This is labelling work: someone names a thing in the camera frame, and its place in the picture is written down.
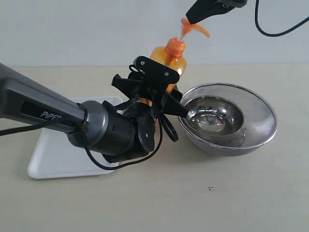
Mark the steel mesh colander bowl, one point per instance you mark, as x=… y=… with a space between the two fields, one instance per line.
x=260 y=121

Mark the black second arm gripper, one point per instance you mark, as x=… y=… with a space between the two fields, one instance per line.
x=203 y=9

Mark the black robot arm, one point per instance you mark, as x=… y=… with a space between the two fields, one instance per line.
x=121 y=133

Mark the small stainless steel bowl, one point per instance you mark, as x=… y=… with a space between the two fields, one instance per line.
x=213 y=118

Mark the white rectangular foam tray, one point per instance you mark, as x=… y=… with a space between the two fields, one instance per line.
x=55 y=157

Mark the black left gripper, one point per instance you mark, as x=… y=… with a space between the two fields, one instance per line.
x=153 y=89

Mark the orange pump soap bottle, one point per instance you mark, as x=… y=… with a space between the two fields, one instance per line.
x=171 y=55

